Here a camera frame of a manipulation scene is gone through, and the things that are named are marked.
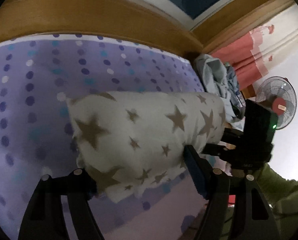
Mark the brown wooden board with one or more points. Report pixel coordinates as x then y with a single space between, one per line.
249 92

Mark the person's right forearm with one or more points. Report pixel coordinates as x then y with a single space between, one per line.
289 195

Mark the purple dotted bed sheet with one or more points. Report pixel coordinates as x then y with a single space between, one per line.
38 92

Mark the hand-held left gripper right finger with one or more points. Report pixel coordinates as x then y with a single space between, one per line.
194 170

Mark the wooden bed frame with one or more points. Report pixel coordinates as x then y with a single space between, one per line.
89 12

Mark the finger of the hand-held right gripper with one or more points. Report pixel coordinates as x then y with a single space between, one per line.
214 150
235 136

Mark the standing fan with red hub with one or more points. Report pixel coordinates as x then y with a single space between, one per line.
280 107

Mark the white star print cloth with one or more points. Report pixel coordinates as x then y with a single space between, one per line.
139 135

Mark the pile of grey-blue clothes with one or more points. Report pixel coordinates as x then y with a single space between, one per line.
214 75

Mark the pink red curtain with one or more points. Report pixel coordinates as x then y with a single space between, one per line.
239 55

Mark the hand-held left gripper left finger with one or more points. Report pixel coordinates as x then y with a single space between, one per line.
85 185

